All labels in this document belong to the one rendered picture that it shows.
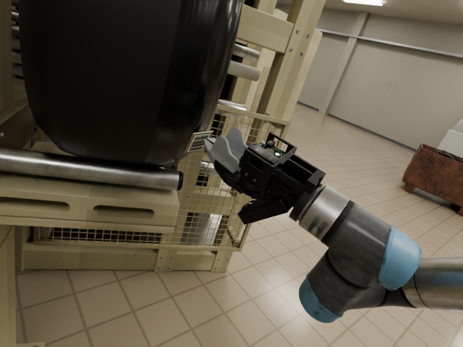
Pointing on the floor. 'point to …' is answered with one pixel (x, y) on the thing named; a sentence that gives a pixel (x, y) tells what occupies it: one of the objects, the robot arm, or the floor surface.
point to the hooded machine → (453, 140)
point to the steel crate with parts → (436, 175)
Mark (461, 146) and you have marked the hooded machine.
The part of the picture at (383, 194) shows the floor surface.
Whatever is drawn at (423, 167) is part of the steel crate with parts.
